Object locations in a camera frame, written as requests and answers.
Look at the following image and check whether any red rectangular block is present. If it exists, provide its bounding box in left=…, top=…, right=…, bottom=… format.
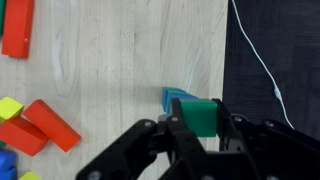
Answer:
left=1, top=0, right=35, bottom=60

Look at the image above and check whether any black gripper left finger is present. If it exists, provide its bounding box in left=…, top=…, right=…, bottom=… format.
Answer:
left=75, top=98, right=198, bottom=180

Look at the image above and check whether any white cable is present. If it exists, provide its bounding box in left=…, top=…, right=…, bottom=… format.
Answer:
left=230, top=0, right=296, bottom=130

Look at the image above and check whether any yellow small block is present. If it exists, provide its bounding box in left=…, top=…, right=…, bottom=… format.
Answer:
left=0, top=96, right=25, bottom=122
left=18, top=170, right=43, bottom=180

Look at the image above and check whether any red long block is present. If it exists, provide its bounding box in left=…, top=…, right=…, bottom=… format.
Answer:
left=22, top=99, right=82, bottom=153

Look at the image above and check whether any blue square block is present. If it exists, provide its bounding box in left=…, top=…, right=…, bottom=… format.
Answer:
left=165, top=91, right=200, bottom=115

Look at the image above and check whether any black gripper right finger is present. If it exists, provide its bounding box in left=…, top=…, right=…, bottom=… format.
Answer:
left=211, top=98, right=320, bottom=180

